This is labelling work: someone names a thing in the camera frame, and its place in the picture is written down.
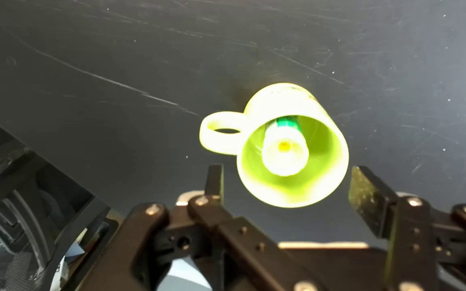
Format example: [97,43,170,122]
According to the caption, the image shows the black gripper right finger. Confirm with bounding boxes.
[346,163,466,291]

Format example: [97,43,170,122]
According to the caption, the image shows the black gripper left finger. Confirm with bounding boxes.
[78,163,327,291]

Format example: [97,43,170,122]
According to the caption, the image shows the green yellow glue bottle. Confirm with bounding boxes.
[259,114,312,179]

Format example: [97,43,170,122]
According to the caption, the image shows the black mesh office chair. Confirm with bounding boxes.
[0,108,112,291]

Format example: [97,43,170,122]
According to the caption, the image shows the yellow-green plastic mug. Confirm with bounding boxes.
[198,80,351,209]

